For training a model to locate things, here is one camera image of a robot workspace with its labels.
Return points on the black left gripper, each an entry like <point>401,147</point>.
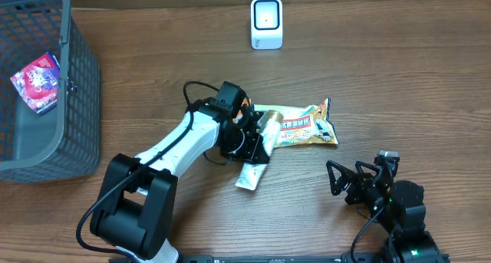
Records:
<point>257,157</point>

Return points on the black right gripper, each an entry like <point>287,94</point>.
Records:
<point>357,185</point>

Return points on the white floral tube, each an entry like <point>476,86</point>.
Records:
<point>269,128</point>

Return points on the small orange box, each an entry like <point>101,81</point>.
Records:
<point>246,103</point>

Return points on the gold wet wipes pack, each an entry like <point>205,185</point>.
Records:
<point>304,125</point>

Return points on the red purple snack packet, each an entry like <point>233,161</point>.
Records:
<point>37,83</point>

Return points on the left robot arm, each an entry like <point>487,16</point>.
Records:
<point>132,216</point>

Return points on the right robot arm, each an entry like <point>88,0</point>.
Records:
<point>396,205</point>

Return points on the white barcode scanner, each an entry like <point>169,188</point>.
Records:
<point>266,20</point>

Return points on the grey plastic mesh basket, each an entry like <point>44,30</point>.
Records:
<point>64,142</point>

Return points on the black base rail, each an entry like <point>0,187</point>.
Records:
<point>344,258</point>

